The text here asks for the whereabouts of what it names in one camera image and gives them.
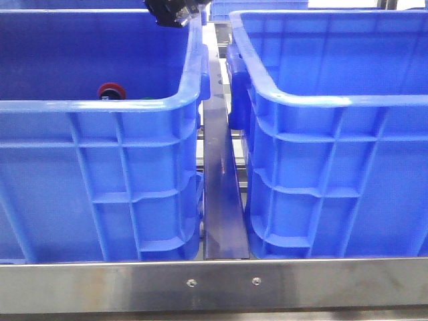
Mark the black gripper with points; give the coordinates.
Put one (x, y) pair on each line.
(175, 12)

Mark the red push button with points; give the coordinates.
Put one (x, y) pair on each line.
(112, 91)

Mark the far blue crate centre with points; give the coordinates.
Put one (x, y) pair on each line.
(220, 10)

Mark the far blue crate left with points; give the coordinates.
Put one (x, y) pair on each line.
(72, 4)

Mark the left blue plastic crate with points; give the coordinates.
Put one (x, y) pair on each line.
(85, 179)

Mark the blue plastic crate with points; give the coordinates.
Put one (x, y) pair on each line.
(85, 179)
(333, 107)

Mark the right blue plastic crate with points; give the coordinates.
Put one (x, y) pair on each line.
(333, 107)

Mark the steel divider bar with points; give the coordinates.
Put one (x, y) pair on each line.
(225, 233)

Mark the left rail screw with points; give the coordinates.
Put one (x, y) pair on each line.
(191, 283)

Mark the rail screw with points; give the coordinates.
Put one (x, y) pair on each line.
(256, 281)
(191, 283)

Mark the right rail screw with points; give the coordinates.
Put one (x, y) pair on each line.
(256, 281)

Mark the steel front rail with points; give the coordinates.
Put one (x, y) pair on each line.
(296, 284)

